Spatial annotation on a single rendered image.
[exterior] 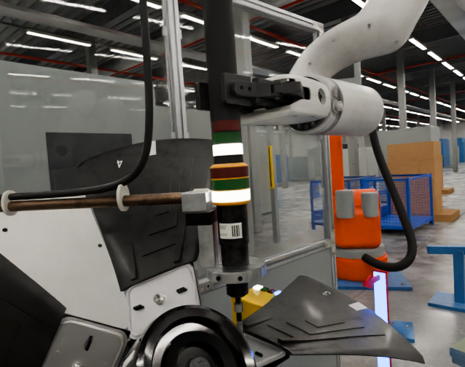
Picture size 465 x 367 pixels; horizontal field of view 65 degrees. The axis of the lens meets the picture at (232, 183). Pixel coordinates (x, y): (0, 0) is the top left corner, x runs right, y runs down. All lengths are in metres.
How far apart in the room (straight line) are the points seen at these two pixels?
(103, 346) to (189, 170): 0.26
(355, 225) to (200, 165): 3.77
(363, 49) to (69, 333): 0.57
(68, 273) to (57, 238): 0.07
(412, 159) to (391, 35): 7.79
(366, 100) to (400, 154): 7.88
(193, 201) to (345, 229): 3.87
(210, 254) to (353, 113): 0.29
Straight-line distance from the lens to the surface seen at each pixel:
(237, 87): 0.40
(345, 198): 4.14
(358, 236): 4.27
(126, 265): 0.49
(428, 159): 8.31
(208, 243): 0.42
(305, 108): 0.45
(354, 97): 0.57
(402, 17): 0.66
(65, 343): 0.39
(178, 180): 0.52
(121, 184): 0.46
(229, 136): 0.40
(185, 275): 0.44
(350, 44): 0.67
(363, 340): 0.55
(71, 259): 0.70
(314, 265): 1.80
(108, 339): 0.39
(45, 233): 0.72
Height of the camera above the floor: 1.40
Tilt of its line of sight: 3 degrees down
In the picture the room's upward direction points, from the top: 4 degrees counter-clockwise
